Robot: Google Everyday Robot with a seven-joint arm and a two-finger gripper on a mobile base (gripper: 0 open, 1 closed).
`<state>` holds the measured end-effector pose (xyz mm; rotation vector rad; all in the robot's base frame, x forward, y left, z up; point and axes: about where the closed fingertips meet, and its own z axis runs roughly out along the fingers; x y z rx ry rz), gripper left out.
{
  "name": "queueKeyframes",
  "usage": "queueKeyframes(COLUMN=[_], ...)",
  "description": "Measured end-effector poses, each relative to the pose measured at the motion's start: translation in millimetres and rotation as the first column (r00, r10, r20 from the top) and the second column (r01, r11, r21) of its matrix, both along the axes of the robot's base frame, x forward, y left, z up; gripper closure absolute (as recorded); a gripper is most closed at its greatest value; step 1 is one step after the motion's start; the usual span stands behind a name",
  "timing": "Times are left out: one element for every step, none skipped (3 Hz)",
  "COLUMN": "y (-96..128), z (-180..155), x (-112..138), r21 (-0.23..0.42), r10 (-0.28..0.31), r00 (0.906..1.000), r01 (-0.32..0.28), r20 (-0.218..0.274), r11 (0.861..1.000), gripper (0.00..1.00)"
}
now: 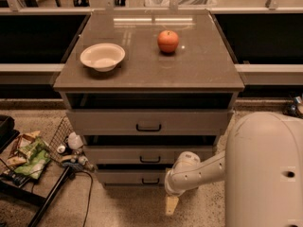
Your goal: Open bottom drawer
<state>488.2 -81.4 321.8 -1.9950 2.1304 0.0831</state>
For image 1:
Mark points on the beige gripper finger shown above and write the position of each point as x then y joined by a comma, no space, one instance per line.
171,204

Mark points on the grey drawer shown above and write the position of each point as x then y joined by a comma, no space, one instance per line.
149,122
141,155
126,177

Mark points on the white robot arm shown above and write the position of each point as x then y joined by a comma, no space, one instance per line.
262,171

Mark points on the grey drawer cabinet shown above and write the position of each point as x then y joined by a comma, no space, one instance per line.
198,75

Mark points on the green snack bag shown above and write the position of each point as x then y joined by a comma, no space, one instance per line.
37,159

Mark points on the white bowl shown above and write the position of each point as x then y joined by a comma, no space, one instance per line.
102,57

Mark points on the brown snack bag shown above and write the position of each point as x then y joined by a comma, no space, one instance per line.
17,154

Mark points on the red apple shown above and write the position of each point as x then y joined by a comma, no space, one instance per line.
167,41

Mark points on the black metal stand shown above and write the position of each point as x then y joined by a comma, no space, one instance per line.
42,203

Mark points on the black box at left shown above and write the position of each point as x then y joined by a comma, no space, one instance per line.
7,131

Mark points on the clear plastic bin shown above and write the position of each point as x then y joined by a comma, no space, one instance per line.
181,3

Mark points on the wire basket with items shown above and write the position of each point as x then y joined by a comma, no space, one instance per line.
61,153

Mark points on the right wire basket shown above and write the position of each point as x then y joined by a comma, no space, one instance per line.
294,107

